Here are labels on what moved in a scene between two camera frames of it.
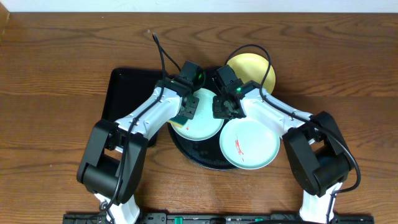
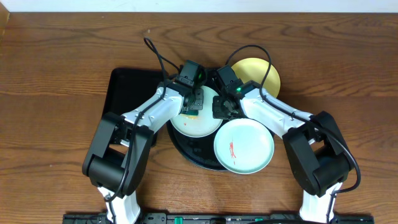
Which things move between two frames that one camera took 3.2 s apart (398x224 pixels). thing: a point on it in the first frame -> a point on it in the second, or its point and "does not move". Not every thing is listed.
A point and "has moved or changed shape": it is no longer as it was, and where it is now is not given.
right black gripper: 217,111 does not move
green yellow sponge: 178,121 has moved or changed shape
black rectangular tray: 127,88 does not move
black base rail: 219,218 does not move
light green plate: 204,126 has moved or changed shape
